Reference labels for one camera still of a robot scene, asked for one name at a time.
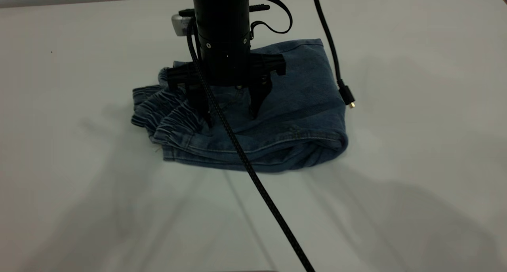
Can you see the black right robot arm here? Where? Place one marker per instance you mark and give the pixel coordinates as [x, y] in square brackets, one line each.
[222, 10]

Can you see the blue denim shorts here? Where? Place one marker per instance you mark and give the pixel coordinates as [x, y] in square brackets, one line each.
[301, 105]

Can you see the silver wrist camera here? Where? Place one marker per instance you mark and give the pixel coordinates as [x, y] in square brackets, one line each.
[180, 24]

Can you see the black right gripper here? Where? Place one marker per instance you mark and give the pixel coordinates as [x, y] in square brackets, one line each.
[225, 66]

